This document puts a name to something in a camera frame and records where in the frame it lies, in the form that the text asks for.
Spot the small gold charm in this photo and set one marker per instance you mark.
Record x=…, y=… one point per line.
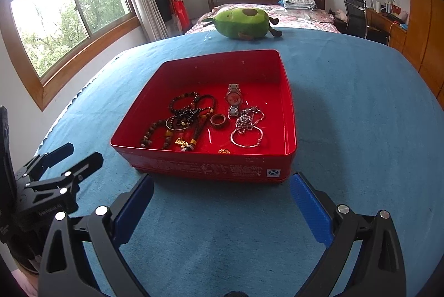
x=224, y=151

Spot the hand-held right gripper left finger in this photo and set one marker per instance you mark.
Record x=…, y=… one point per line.
x=133, y=210

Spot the wooden desk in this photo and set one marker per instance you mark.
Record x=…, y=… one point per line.
x=395, y=33

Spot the black office chair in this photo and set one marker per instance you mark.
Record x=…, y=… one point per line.
x=355, y=16

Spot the red tin box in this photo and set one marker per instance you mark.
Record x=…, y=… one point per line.
x=208, y=172

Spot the folded patterned cloth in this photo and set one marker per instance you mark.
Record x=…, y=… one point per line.
x=298, y=2

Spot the silver bangle with coloured beads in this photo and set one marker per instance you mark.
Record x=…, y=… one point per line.
x=168, y=134

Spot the pink floral bed sheet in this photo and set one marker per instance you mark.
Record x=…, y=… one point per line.
x=305, y=19

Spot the red bag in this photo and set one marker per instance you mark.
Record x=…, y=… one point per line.
x=180, y=14

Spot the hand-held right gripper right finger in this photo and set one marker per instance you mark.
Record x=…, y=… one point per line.
x=308, y=206

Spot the large side window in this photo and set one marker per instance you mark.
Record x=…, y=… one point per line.
x=52, y=23

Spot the green avocado plush toy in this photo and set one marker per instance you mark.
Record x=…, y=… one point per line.
x=239, y=23

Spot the wooden wardrobe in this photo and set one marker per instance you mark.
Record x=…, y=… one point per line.
x=426, y=23

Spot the person's left forearm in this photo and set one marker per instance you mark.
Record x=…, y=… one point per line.
x=24, y=283

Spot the silver wristwatch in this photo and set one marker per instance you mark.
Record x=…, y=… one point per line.
x=233, y=97

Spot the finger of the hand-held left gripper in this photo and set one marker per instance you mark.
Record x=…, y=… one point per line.
x=59, y=153
x=88, y=163

